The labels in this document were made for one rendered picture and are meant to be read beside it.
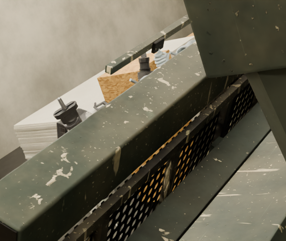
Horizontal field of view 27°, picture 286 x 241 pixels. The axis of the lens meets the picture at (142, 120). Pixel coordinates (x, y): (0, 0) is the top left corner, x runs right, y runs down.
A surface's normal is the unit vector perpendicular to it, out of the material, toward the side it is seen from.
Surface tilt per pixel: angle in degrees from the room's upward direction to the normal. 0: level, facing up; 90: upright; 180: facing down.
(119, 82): 90
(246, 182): 0
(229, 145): 31
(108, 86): 90
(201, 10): 90
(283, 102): 83
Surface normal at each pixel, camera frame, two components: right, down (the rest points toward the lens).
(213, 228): -0.31, -0.90
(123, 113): 0.14, -0.82
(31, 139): -0.54, 0.43
